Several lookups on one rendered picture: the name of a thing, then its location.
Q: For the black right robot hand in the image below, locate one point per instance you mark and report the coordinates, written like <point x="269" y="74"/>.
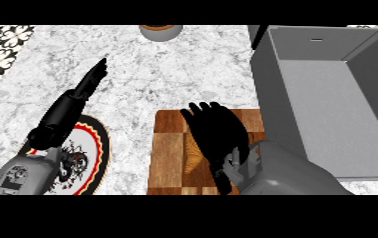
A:
<point x="219" y="132"/>

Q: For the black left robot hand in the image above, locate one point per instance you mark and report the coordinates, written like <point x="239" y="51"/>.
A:
<point x="61" y="110"/>

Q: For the wooden checkered cutting board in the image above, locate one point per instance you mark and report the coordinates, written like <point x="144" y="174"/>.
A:
<point x="170" y="148"/>

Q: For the black and white patterned tile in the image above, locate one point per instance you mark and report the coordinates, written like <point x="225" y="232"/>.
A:
<point x="11" y="45"/>

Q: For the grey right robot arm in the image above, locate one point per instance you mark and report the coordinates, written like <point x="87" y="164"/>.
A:
<point x="290" y="175"/>

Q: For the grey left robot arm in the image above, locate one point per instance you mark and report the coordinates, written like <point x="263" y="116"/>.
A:
<point x="22" y="175"/>

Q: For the black narrow panel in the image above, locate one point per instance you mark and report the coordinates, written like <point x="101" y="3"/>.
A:
<point x="259" y="35"/>

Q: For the white plate with red-black rim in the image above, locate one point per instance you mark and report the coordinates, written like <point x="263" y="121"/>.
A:
<point x="89" y="155"/>

